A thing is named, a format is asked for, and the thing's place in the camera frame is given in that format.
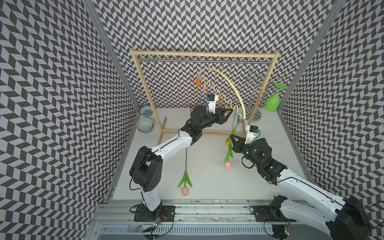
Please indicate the yellow tulip flower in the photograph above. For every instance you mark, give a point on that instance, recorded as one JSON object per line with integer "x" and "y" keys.
{"x": 236, "y": 121}

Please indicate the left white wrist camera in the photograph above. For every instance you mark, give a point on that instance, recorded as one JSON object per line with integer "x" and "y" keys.
{"x": 212, "y": 99}

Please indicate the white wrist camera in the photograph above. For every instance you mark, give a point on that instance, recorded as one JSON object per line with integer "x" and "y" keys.
{"x": 253, "y": 132}
{"x": 212, "y": 99}

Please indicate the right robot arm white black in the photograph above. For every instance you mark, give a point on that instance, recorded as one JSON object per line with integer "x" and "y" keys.
{"x": 338, "y": 217}

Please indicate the blue white ceramic bowl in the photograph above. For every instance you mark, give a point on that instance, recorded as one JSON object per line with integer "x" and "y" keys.
{"x": 146, "y": 110}

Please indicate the yellow arched peg hanger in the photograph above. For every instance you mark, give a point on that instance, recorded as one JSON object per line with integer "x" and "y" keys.
{"x": 203, "y": 81}

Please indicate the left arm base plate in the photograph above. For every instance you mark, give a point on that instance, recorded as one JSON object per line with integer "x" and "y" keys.
{"x": 165, "y": 213}

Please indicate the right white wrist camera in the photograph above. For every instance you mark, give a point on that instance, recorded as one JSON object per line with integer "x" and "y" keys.
{"x": 253, "y": 132}

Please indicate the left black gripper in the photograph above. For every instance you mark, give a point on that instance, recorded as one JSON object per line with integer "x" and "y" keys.
{"x": 220, "y": 114}

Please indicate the green plastic wine glass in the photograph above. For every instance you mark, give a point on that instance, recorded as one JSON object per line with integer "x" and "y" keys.
{"x": 273, "y": 102}

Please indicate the metal rack rail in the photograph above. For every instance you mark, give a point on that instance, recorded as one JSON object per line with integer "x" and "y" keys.
{"x": 205, "y": 61}

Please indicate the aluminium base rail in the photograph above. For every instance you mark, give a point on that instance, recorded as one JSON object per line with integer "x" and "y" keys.
{"x": 193, "y": 218}

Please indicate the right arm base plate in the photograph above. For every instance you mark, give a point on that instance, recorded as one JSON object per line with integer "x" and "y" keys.
{"x": 269, "y": 214}

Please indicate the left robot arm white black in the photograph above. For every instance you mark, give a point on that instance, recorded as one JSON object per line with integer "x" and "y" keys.
{"x": 146, "y": 170}

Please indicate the green patterned ceramic bowl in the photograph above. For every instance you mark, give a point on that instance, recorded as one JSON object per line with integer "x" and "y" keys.
{"x": 145, "y": 125}

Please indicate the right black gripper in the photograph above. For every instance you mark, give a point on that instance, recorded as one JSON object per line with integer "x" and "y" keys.
{"x": 237, "y": 145}

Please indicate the pink tulip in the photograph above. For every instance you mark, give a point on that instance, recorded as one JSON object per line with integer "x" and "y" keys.
{"x": 229, "y": 155}
{"x": 185, "y": 182}

